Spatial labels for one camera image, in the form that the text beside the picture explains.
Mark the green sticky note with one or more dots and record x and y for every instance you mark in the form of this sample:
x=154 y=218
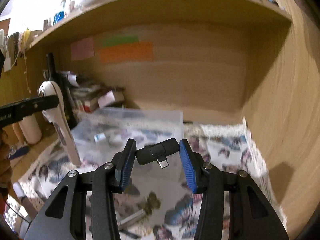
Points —
x=118 y=40

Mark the blue beads jar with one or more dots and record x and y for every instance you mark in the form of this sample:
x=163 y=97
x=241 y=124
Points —
x=58 y=17

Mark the black gold lighter tube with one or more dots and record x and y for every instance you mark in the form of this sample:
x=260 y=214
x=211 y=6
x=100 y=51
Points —
x=131 y=219

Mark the clear plastic storage box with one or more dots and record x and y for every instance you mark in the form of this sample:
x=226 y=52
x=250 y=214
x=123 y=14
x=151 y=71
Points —
x=101 y=134

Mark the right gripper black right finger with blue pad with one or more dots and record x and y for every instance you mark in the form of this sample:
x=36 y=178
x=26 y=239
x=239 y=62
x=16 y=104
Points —
x=251 y=216

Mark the pink sticky note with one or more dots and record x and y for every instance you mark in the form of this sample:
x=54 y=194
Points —
x=83 y=49

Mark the butterfly print lace cloth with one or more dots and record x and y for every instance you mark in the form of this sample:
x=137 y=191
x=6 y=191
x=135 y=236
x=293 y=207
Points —
x=172 y=210

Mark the orange sticky note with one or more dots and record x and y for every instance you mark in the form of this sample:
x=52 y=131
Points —
x=130 y=52

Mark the stack of books and papers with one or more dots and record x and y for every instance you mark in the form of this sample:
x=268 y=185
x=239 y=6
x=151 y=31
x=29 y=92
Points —
x=83 y=92

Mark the cream ceramic mug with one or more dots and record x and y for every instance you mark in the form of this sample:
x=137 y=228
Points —
x=27 y=131

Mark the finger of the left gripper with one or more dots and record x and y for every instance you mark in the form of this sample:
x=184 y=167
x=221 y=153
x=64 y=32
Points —
x=38 y=104

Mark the dark wine bottle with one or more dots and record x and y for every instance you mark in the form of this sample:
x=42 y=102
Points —
x=60 y=80

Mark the small pink white box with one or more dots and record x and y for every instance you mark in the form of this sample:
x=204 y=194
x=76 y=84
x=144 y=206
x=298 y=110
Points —
x=111 y=98

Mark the black usb-c dongle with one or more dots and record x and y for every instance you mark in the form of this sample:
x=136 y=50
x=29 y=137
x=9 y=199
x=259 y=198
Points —
x=158 y=152

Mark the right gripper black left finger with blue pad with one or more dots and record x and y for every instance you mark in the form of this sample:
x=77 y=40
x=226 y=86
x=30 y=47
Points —
x=63 y=214

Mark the wooden shelf board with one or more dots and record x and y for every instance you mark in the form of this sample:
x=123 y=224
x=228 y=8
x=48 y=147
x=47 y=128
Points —
x=114 y=14

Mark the white handheld magnifier device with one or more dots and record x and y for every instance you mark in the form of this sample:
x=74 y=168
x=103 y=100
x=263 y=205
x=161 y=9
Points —
x=56 y=116

